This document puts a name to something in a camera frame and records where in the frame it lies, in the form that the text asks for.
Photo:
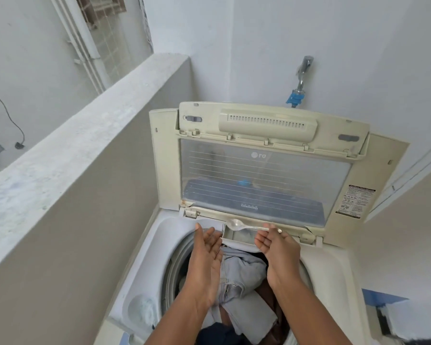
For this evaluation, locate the white wall drainpipes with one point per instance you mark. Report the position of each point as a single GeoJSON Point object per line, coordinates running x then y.
{"type": "Point", "coordinates": [82, 43]}

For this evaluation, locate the person's right forearm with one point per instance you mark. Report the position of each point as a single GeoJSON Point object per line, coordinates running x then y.
{"type": "Point", "coordinates": [309, 316]}

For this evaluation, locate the cream blue washing machine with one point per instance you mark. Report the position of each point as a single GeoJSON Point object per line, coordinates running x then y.
{"type": "Point", "coordinates": [344, 276]}

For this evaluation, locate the blue tape strip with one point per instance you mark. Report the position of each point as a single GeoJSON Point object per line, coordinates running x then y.
{"type": "Point", "coordinates": [380, 296]}

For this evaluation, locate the brown louvered window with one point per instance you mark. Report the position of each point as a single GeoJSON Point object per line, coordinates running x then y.
{"type": "Point", "coordinates": [100, 8]}

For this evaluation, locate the grey stone ledge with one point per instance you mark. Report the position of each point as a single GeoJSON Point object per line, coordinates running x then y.
{"type": "Point", "coordinates": [57, 158]}

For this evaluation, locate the person's left forearm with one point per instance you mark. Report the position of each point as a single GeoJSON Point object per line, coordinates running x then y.
{"type": "Point", "coordinates": [179, 323]}

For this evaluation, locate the person's right hand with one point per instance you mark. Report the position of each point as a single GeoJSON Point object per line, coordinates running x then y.
{"type": "Point", "coordinates": [278, 255]}

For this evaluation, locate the orange white clothes item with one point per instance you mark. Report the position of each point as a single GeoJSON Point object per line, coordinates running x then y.
{"type": "Point", "coordinates": [269, 298]}

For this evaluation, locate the cream washing machine lid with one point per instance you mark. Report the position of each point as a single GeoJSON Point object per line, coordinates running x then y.
{"type": "Point", "coordinates": [265, 168]}

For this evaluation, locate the light beige jeans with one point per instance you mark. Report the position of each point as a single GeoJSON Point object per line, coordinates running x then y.
{"type": "Point", "coordinates": [237, 280]}

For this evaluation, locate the dark navy garment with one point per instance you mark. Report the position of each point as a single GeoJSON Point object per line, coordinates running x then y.
{"type": "Point", "coordinates": [215, 335]}

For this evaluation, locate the metal spoon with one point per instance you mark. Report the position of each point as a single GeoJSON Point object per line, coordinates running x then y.
{"type": "Point", "coordinates": [237, 224]}

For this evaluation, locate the person's left hand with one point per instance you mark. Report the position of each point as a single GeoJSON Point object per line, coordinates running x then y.
{"type": "Point", "coordinates": [203, 269]}

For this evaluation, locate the metal water tap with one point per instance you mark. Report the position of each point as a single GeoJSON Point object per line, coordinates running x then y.
{"type": "Point", "coordinates": [304, 71]}

